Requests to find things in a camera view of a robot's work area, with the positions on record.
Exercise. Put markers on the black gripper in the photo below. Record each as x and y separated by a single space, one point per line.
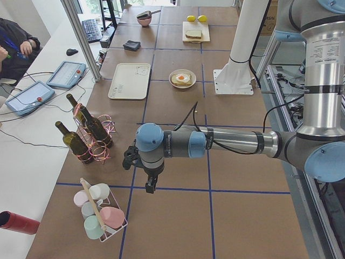
153 173

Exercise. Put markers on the white round plate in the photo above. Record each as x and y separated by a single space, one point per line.
179 71

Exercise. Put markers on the bread slice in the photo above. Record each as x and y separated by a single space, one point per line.
174 82
193 34

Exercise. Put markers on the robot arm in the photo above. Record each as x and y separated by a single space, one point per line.
317 147

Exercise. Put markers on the cream bear tray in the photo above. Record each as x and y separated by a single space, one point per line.
130 81

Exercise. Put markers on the white cup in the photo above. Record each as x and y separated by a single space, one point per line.
99 191

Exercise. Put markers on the grey cup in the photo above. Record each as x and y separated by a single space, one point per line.
87 210

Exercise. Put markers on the light pink cup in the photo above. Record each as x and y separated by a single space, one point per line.
80 198

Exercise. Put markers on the mint green cup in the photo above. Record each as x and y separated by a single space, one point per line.
93 228

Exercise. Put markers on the green wine bottle middle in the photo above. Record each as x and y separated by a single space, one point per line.
96 128

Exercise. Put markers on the green wine bottle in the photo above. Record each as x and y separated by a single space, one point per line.
96 128
75 144
77 114

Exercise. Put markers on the green wine bottle front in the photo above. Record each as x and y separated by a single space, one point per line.
75 144

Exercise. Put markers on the green wine bottle back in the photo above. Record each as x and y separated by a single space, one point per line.
77 114

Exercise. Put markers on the fried egg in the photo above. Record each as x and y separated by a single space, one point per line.
182 78

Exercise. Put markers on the blue teach pendant far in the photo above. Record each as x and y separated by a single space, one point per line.
66 75

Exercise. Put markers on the blue teach pendant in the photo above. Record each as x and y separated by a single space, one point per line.
66 75
30 99

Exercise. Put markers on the grey folded cloth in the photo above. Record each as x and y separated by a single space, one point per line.
132 45

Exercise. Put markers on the red cylinder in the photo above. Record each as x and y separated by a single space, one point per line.
18 223

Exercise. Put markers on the blue teach pendant near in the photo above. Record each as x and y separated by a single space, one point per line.
30 99

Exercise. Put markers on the black computer mouse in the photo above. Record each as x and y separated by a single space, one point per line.
71 51

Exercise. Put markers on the black keyboard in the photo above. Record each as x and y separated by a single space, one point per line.
91 29

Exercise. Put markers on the pink bowl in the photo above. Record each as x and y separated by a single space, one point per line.
144 22

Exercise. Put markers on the wooden cutting board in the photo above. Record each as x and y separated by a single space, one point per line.
196 25

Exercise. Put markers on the metal scoop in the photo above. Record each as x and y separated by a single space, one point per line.
147 14

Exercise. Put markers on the yellow lemon left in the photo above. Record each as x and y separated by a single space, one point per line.
191 18

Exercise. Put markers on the yellow lemon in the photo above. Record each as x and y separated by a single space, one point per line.
202 18
191 18

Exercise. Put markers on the yellow lemon right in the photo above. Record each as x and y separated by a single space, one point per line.
202 18

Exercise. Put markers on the cardboard box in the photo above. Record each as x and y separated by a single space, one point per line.
270 20

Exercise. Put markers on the seated person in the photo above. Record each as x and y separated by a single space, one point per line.
19 49

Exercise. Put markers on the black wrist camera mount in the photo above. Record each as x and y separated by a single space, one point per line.
131 158

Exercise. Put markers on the white wire cup rack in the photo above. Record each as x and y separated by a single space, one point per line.
108 202

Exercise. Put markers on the wooden rack handle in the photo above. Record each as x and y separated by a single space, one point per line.
98 216

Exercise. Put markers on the copper wire bottle rack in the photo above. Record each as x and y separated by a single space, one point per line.
97 148

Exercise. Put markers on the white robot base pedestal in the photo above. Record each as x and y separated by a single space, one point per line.
234 77

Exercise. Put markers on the aluminium frame post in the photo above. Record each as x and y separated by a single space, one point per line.
72 15

